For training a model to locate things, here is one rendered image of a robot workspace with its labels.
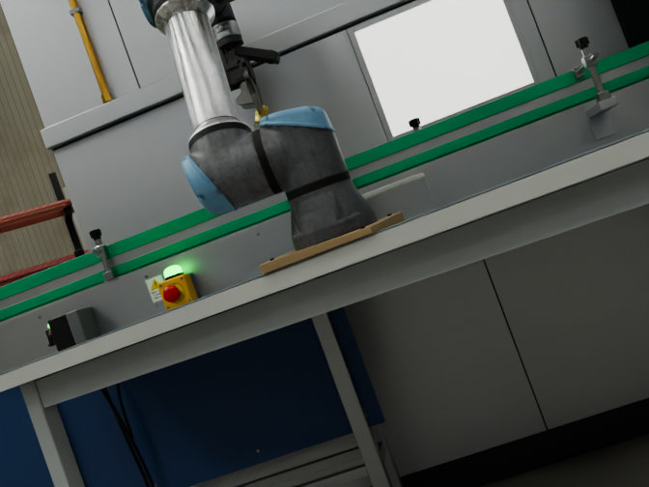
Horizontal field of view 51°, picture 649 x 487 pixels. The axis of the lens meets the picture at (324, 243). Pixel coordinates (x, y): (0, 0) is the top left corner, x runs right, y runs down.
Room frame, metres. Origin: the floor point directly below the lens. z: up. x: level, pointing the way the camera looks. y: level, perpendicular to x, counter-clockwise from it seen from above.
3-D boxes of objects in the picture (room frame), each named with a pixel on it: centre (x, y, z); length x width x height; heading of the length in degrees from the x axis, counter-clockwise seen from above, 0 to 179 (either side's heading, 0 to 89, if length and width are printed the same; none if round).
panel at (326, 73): (1.88, -0.24, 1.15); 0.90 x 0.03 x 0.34; 82
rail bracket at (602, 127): (1.55, -0.70, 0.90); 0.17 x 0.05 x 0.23; 172
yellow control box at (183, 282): (1.63, 0.36, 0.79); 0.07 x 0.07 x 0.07; 82
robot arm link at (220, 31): (1.78, 0.05, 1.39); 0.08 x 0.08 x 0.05
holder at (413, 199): (1.55, -0.17, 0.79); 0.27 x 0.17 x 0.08; 172
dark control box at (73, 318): (1.66, 0.64, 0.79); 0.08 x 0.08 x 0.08; 82
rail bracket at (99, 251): (1.67, 0.53, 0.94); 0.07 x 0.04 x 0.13; 172
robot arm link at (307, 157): (1.18, -0.02, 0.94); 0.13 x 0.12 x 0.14; 85
